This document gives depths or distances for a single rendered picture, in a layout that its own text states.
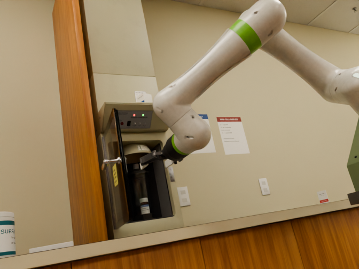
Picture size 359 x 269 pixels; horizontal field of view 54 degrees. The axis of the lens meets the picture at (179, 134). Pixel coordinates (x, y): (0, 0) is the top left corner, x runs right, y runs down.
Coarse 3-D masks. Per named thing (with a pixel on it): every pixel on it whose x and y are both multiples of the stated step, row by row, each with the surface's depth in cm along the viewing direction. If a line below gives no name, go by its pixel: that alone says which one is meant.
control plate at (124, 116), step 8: (120, 112) 150; (128, 112) 152; (136, 112) 154; (144, 112) 156; (152, 112) 158; (120, 120) 152; (128, 120) 154; (136, 120) 156; (144, 120) 157; (120, 128) 154; (128, 128) 155; (136, 128) 157; (144, 128) 159
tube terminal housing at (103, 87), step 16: (96, 80) 161; (112, 80) 165; (128, 80) 169; (144, 80) 173; (96, 96) 158; (112, 96) 162; (128, 96) 165; (96, 112) 157; (96, 128) 158; (96, 144) 159; (128, 144) 162; (160, 144) 167; (176, 192) 158; (176, 208) 155; (112, 224) 140; (128, 224) 143; (144, 224) 146; (160, 224) 149; (176, 224) 152
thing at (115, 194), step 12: (108, 120) 134; (108, 132) 136; (108, 144) 138; (120, 144) 119; (108, 156) 140; (120, 156) 118; (108, 168) 142; (120, 168) 119; (120, 180) 121; (120, 192) 122; (120, 204) 124; (120, 216) 126
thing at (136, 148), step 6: (132, 144) 161; (138, 144) 162; (144, 144) 165; (126, 150) 160; (132, 150) 159; (138, 150) 159; (144, 150) 161; (126, 156) 172; (132, 156) 174; (138, 156) 174; (126, 162) 172; (132, 162) 174
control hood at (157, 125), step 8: (104, 104) 146; (112, 104) 147; (120, 104) 149; (128, 104) 151; (136, 104) 152; (144, 104) 154; (152, 104) 156; (104, 112) 147; (104, 120) 149; (152, 120) 159; (160, 120) 161; (104, 128) 150; (152, 128) 161; (160, 128) 163
